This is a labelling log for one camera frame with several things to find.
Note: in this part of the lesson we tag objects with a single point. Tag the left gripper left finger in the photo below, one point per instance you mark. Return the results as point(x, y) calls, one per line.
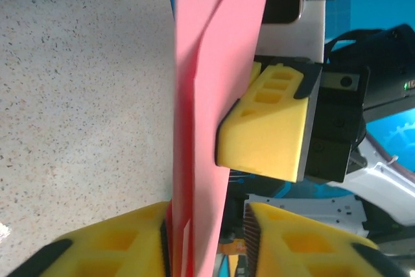
point(142, 222)

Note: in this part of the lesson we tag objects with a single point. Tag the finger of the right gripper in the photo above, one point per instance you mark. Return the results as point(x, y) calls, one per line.
point(266, 140)
point(256, 71)

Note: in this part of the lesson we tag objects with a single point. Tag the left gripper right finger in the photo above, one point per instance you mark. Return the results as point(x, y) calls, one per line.
point(275, 225)

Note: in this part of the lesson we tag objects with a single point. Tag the pink paper sheet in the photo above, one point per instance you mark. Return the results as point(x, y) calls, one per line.
point(207, 111)

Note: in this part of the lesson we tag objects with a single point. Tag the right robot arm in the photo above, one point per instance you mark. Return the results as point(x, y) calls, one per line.
point(389, 179)

